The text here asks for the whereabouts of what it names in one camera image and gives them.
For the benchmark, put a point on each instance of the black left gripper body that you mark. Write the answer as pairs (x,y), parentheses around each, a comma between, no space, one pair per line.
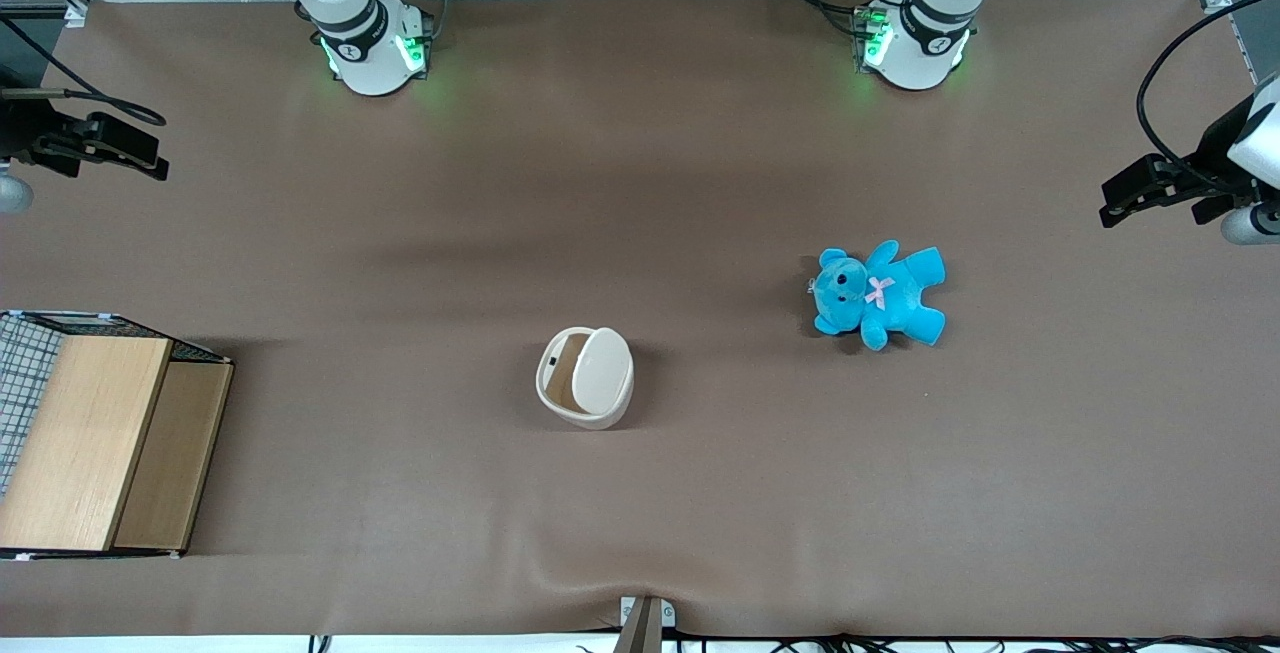
(1214,151)

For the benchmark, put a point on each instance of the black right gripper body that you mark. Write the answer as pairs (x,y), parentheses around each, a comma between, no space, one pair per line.
(22,128)

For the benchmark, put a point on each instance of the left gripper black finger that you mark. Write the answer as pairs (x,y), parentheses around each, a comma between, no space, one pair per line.
(1135,179)
(1145,205)

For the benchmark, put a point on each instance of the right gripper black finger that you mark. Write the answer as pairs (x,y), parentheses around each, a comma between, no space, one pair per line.
(125,136)
(120,162)

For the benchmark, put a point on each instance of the white lidded trash can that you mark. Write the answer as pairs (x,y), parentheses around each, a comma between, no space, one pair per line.
(600,373)

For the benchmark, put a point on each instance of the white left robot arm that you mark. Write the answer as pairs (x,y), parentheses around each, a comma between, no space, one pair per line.
(925,48)

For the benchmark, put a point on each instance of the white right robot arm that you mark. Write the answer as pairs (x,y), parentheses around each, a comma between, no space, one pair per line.
(365,53)

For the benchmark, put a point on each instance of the blue teddy bear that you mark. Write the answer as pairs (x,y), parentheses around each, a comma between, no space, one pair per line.
(880,293)

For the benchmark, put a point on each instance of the brown table mat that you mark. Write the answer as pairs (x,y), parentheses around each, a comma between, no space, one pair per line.
(640,183)

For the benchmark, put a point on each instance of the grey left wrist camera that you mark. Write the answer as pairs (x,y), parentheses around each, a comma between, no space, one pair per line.
(1250,225)

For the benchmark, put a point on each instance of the grey metal camera bracket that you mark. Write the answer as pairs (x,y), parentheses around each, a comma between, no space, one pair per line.
(645,623)

